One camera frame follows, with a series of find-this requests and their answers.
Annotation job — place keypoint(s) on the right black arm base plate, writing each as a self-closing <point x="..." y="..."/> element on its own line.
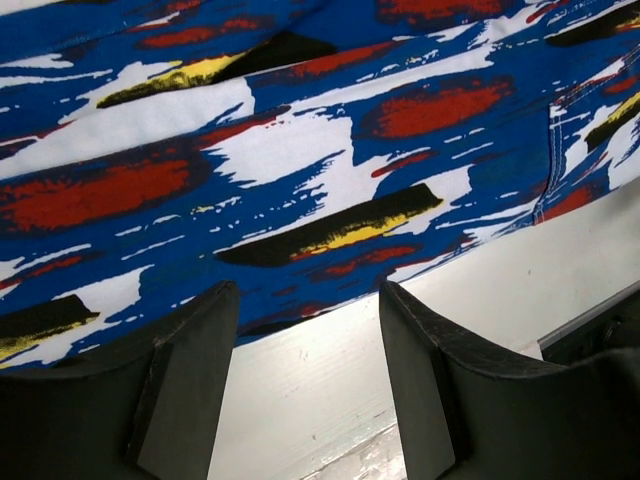
<point x="611" y="324"/>

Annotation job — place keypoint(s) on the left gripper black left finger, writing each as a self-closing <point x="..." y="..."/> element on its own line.
<point x="144" y="406"/>

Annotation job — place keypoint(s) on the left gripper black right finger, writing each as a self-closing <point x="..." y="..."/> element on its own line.
<point x="468" y="408"/>

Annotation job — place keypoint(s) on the blue white red patterned trousers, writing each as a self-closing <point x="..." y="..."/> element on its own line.
<point x="305" y="150"/>

